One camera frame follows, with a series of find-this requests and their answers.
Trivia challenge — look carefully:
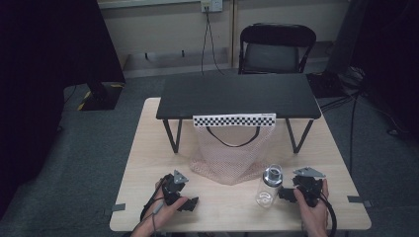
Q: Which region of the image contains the pink mesh bag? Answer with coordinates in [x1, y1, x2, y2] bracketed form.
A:
[189, 124, 277, 187]

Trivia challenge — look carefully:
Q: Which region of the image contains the black wall socket cable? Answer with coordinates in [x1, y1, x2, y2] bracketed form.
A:
[201, 6, 225, 76]

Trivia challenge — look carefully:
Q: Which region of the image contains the left hand-held gripper cable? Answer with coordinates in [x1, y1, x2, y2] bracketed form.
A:
[139, 177, 170, 233]

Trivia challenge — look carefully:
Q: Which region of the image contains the black folding chair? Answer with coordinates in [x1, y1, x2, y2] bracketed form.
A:
[237, 22, 317, 75]

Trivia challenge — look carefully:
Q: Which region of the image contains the right hand-held gripper cable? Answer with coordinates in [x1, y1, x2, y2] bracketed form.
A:
[316, 192, 338, 237]

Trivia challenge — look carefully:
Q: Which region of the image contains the black stand base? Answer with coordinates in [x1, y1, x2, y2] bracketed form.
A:
[78, 81, 126, 112]

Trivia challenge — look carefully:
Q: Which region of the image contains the white wall socket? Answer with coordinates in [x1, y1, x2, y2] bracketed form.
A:
[200, 0, 223, 14]

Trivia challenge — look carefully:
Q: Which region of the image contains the small black table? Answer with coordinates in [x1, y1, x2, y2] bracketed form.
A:
[155, 72, 322, 155]

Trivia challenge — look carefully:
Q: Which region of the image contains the checkered paper strip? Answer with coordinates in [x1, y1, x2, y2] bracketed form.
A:
[192, 113, 278, 128]

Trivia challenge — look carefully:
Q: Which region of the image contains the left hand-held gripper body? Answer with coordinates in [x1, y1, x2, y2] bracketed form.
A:
[161, 169, 191, 207]

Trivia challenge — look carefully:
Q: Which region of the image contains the person's right hand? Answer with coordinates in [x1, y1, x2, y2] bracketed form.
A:
[293, 178, 330, 231]

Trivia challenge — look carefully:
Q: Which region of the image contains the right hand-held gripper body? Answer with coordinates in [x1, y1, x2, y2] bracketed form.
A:
[292, 166, 327, 208]

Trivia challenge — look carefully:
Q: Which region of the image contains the clear plastic water bottle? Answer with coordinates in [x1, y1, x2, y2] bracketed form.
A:
[254, 163, 284, 209]

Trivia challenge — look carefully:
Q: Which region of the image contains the hand-held gripper cable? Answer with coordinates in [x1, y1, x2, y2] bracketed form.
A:
[139, 177, 170, 233]
[316, 192, 338, 237]

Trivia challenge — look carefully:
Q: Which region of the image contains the black curtain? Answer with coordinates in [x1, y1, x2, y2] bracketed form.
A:
[0, 0, 126, 220]

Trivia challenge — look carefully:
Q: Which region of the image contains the black floor cable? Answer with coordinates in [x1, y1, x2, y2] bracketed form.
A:
[318, 90, 367, 177]

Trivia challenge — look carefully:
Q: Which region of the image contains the person's left hand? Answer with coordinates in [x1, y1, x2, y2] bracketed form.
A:
[137, 178, 189, 233]

